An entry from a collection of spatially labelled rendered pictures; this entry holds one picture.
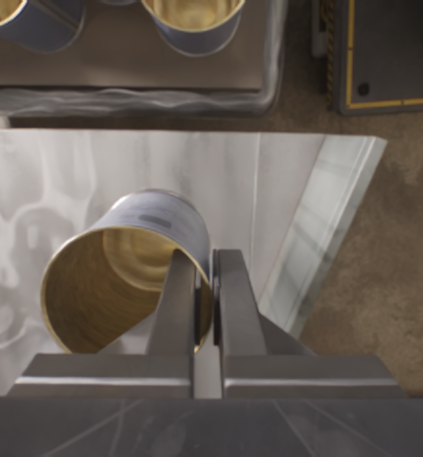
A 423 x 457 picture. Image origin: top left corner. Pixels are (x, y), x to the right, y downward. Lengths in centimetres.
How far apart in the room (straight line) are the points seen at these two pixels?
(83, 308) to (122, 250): 5
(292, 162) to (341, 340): 157
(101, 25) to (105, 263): 19
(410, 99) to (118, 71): 103
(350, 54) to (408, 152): 61
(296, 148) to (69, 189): 21
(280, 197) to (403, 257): 146
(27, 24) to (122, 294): 17
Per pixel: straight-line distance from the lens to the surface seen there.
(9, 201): 35
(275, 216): 31
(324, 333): 177
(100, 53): 30
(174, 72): 29
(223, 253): 15
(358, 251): 162
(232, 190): 30
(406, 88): 122
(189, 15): 29
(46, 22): 27
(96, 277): 19
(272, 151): 30
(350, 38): 116
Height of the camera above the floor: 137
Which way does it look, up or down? 73 degrees down
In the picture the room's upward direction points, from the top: 177 degrees clockwise
